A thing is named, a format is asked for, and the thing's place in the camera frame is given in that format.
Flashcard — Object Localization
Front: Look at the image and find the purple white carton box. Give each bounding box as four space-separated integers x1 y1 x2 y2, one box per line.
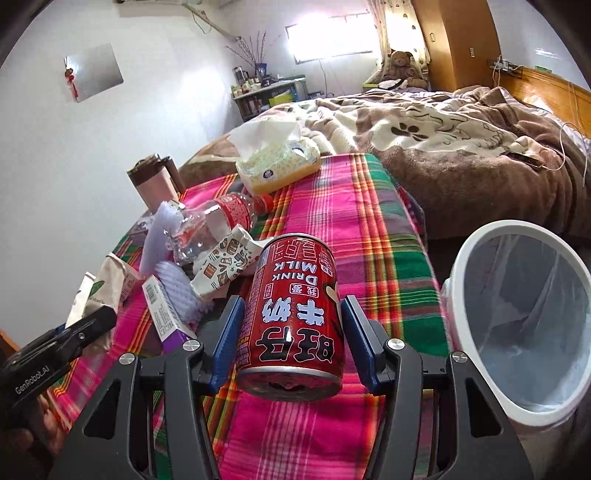
142 275 197 354

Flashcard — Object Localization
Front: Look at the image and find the red milk drink can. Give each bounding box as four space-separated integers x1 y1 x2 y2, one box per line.
235 233 345 401

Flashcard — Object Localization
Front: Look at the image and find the patterned paper bag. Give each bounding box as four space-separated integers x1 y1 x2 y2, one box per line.
189 225 273 301

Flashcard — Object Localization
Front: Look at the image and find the white foam fruit net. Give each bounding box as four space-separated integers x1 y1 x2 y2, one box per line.
139 200 185 277

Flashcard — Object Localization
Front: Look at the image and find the white trash bin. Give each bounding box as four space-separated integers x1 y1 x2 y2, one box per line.
442 220 590 432

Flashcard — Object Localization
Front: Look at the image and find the beige green box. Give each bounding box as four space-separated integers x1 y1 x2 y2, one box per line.
65 253 143 327

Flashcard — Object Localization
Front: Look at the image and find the clear plastic bottle red cap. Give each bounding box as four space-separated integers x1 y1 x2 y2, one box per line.
166 192 274 266

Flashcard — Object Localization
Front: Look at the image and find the pink brown thermos mug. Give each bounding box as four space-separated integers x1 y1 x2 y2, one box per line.
127 154 186 213

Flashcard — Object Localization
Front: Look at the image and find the yellow tissue pack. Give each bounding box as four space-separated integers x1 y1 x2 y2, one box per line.
228 114 322 195

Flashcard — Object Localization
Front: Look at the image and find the brown patterned blanket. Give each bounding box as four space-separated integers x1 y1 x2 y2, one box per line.
181 86 590 239

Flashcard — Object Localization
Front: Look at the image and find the grey shelf with bottles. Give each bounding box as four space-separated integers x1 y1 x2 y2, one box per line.
233 76 308 122

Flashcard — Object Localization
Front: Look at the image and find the brown teddy bear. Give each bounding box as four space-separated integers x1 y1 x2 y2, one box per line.
379 50 428 90

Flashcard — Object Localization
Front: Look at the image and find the vase with purple branches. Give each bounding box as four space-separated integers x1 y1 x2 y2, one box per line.
226 31 267 79

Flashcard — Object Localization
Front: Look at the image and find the wooden headboard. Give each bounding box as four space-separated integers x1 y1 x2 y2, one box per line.
500 67 591 138

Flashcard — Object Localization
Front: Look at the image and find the wooden wardrobe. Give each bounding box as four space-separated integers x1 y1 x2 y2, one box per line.
413 0 501 92

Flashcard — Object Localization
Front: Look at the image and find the floral curtain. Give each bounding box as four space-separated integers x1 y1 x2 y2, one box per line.
367 0 431 70

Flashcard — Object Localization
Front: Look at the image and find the wall mirror panel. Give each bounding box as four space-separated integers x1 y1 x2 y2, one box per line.
64 43 123 103

